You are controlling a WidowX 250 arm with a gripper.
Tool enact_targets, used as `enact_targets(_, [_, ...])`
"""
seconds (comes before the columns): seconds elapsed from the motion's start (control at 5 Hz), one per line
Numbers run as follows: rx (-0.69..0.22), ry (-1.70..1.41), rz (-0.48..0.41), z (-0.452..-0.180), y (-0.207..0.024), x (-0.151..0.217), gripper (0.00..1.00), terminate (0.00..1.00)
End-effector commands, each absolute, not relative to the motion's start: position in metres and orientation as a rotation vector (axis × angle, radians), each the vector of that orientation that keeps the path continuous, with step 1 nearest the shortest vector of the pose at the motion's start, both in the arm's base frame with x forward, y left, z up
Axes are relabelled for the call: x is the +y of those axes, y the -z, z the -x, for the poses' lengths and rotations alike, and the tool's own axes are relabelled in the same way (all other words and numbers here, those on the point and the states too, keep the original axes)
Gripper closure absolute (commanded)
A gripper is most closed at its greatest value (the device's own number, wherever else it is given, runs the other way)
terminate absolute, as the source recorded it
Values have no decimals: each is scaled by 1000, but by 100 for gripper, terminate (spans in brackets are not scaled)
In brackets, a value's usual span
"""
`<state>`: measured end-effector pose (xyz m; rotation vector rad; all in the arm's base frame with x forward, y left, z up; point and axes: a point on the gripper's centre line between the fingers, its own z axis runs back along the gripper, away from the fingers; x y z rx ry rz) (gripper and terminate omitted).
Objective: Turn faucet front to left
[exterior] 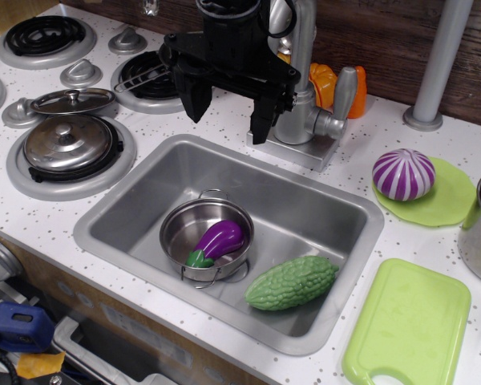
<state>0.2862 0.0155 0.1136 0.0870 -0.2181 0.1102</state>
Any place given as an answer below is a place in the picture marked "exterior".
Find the steel frying pan wire handle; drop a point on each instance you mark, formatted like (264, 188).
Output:
(146, 80)

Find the lidded steel pot on burner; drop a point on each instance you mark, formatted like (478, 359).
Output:
(70, 147)

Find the grey metal sink basin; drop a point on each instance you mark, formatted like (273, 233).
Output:
(293, 216)

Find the back right stove burner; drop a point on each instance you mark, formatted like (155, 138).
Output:
(143, 105)

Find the purple toy eggplant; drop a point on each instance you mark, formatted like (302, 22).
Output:
(220, 239)

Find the yellow toy bell pepper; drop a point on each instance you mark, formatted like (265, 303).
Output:
(284, 50)

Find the small steel two-handled pot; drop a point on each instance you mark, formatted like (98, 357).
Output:
(183, 227)

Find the steel pot lid with knob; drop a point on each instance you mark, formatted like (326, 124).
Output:
(71, 101)

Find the yellow tape piece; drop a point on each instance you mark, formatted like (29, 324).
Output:
(33, 365)

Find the silver toy faucet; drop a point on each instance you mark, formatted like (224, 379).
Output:
(309, 135)

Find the grey stove knob front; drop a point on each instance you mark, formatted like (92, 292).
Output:
(20, 115)

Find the back left stove burner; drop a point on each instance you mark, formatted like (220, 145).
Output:
(46, 42)

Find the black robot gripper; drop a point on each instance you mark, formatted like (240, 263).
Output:
(232, 52)

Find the grey vertical pole with base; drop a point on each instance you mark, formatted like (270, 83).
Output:
(424, 116)

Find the blue clamp tool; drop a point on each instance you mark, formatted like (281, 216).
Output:
(24, 328)

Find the green toy bitter gourd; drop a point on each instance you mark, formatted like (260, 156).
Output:
(292, 283)

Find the grey stove knob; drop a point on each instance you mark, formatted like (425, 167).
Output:
(20, 115)
(127, 42)
(82, 74)

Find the grey stove knob middle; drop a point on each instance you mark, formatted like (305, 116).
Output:
(82, 74)

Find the grey stove knob back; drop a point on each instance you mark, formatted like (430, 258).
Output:
(127, 42)

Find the light green cutting board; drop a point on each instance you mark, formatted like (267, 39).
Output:
(411, 327)

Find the purple white striped toy onion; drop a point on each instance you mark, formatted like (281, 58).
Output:
(403, 174)

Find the light green round plate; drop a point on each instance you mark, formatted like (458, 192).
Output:
(447, 203)

